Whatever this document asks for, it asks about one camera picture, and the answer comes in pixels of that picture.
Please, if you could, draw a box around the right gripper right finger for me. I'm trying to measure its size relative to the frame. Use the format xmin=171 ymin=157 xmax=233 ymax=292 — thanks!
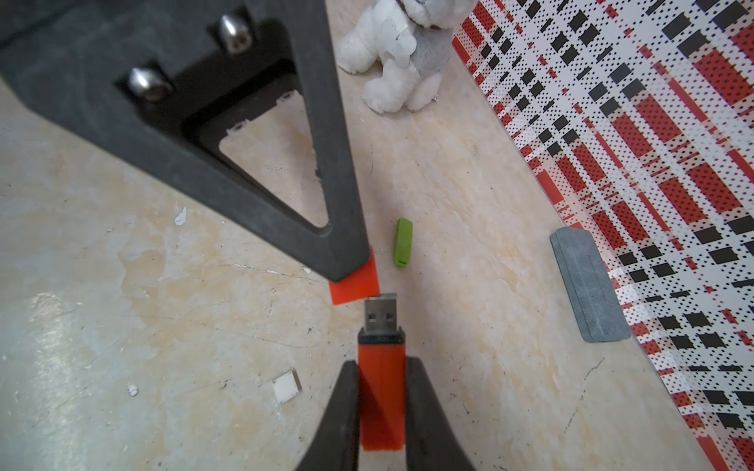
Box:
xmin=404 ymin=356 xmax=474 ymax=470

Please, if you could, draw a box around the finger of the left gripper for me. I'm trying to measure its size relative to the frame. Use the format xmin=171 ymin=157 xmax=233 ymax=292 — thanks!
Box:
xmin=1 ymin=1 xmax=371 ymax=282

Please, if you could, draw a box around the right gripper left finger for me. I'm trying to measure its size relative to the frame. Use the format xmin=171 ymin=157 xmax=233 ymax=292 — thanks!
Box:
xmin=296 ymin=360 xmax=359 ymax=471

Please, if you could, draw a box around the red usb drive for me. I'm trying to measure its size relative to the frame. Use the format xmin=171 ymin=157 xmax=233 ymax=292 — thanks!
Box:
xmin=357 ymin=294 xmax=406 ymax=451

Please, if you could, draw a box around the red usb cap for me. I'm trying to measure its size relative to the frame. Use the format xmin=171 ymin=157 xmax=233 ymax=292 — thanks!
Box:
xmin=329 ymin=249 xmax=381 ymax=305

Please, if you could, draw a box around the green usb drive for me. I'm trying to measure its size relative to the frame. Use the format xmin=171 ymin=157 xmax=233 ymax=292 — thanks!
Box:
xmin=393 ymin=218 xmax=414 ymax=268

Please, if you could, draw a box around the white usb cap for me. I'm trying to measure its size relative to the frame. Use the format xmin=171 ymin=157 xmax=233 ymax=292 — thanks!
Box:
xmin=272 ymin=369 xmax=302 ymax=404

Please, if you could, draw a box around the grey rectangular box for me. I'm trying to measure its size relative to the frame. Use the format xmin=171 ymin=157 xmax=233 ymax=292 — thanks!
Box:
xmin=550 ymin=227 xmax=632 ymax=343

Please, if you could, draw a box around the husky plush toy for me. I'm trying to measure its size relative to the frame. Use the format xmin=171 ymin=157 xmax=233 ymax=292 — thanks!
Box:
xmin=336 ymin=0 xmax=477 ymax=114

